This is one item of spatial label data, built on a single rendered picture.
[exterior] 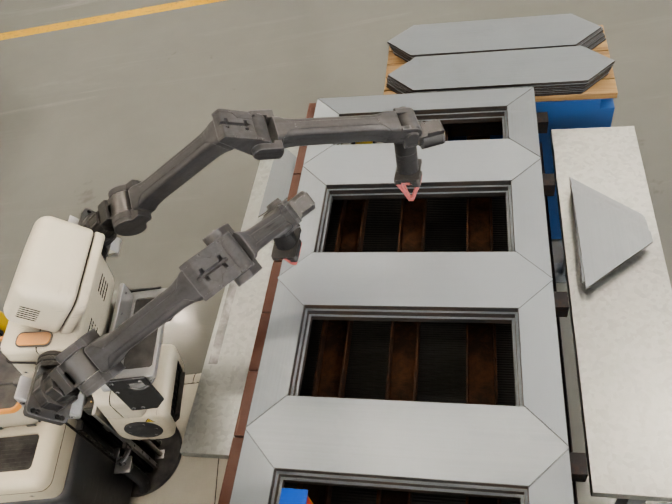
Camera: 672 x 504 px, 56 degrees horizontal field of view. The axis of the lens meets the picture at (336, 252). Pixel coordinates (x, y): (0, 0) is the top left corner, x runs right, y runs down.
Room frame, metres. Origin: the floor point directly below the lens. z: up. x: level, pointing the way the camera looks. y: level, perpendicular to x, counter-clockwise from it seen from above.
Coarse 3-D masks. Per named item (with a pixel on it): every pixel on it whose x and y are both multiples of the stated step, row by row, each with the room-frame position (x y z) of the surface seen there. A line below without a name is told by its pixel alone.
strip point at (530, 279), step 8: (520, 256) 0.95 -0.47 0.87; (520, 264) 0.93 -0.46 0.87; (528, 264) 0.92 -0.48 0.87; (520, 272) 0.91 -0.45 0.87; (528, 272) 0.90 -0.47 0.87; (536, 272) 0.89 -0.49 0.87; (544, 272) 0.89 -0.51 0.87; (520, 280) 0.88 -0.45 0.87; (528, 280) 0.88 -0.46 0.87; (536, 280) 0.87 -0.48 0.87; (544, 280) 0.86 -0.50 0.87; (520, 288) 0.86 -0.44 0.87; (528, 288) 0.85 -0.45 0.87; (536, 288) 0.85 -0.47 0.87; (520, 296) 0.84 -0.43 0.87; (528, 296) 0.83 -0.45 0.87; (520, 304) 0.81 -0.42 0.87
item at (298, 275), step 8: (304, 264) 1.12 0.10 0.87; (296, 272) 1.10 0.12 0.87; (304, 272) 1.10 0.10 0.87; (288, 280) 1.08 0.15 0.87; (296, 280) 1.08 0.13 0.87; (304, 280) 1.07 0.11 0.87; (288, 288) 1.06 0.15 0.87; (296, 288) 1.05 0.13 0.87; (304, 288) 1.04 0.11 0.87; (296, 296) 1.02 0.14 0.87; (304, 296) 1.02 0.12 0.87
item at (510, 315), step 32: (352, 192) 1.38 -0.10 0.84; (384, 192) 1.34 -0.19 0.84; (448, 192) 1.28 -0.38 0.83; (480, 192) 1.24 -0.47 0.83; (320, 224) 1.27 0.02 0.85; (512, 224) 1.08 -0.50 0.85; (352, 320) 0.93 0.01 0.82; (384, 320) 0.91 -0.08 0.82; (416, 320) 0.88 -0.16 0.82; (448, 320) 0.85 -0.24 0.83; (480, 320) 0.82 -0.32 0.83; (512, 320) 0.80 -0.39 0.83; (288, 480) 0.55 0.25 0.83; (320, 480) 0.53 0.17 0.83; (352, 480) 0.50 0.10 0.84; (384, 480) 0.48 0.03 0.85; (416, 480) 0.46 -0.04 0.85
